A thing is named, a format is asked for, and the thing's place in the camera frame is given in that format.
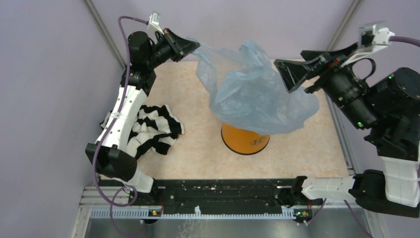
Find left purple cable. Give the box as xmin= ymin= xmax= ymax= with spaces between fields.
xmin=92 ymin=15 xmax=150 ymax=237

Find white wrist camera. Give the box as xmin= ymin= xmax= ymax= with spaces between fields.
xmin=148 ymin=11 xmax=164 ymax=35
xmin=342 ymin=21 xmax=396 ymax=66

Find aluminium frame rail front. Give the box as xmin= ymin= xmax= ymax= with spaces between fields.
xmin=78 ymin=185 xmax=378 ymax=211

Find left aluminium corner post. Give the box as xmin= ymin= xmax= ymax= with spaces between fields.
xmin=82 ymin=0 xmax=125 ymax=68

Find translucent blue plastic trash bag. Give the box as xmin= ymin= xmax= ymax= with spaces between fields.
xmin=192 ymin=40 xmax=319 ymax=135

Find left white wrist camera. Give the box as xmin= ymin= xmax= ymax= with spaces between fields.
xmin=148 ymin=11 xmax=164 ymax=35

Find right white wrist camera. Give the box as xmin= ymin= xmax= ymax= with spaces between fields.
xmin=342 ymin=21 xmax=396 ymax=66

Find white toothed cable duct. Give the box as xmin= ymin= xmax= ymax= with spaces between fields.
xmin=90 ymin=206 xmax=296 ymax=220

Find right aluminium corner post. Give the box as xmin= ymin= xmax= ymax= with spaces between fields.
xmin=326 ymin=0 xmax=364 ymax=51

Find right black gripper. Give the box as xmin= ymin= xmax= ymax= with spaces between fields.
xmin=272 ymin=41 xmax=377 ymax=130

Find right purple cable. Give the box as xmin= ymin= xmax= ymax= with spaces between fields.
xmin=305 ymin=35 xmax=420 ymax=238

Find purple cable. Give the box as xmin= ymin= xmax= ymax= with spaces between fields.
xmin=92 ymin=15 xmax=150 ymax=237
xmin=305 ymin=35 xmax=420 ymax=238

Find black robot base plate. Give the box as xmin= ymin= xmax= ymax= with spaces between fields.
xmin=129 ymin=178 xmax=322 ymax=215

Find aluminium corner post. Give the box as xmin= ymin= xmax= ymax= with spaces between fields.
xmin=326 ymin=0 xmax=364 ymax=51
xmin=82 ymin=0 xmax=125 ymax=68

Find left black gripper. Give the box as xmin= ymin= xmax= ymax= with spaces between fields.
xmin=146 ymin=27 xmax=200 ymax=69

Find black white striped cloth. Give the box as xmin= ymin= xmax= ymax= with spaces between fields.
xmin=100 ymin=105 xmax=185 ymax=159

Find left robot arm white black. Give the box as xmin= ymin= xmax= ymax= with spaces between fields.
xmin=85 ymin=28 xmax=200 ymax=205

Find orange gold-rimmed trash bin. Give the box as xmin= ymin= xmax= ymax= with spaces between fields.
xmin=221 ymin=123 xmax=270 ymax=155

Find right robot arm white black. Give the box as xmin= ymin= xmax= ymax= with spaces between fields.
xmin=274 ymin=44 xmax=420 ymax=218

